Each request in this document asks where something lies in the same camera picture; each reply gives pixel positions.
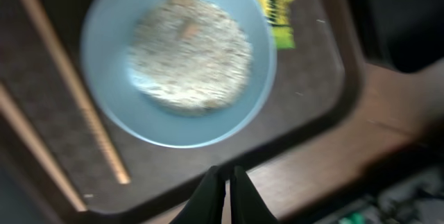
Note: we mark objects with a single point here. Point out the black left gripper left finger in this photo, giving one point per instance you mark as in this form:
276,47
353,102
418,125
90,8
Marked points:
206,203

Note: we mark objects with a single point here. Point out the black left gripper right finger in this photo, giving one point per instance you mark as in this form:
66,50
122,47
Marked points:
247,206

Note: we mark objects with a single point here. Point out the light blue bowl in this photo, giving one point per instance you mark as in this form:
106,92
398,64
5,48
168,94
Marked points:
104,42

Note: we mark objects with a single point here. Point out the rice and nuts pile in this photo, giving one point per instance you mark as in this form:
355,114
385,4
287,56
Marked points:
190,56

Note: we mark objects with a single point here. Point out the wooden chopstick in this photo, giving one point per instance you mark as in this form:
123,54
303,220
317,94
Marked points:
37,147
60,57

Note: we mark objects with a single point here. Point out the yellow green snack wrapper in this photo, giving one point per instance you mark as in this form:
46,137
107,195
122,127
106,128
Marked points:
277,2

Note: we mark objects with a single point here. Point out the brown plastic tray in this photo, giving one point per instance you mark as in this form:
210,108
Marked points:
316,85

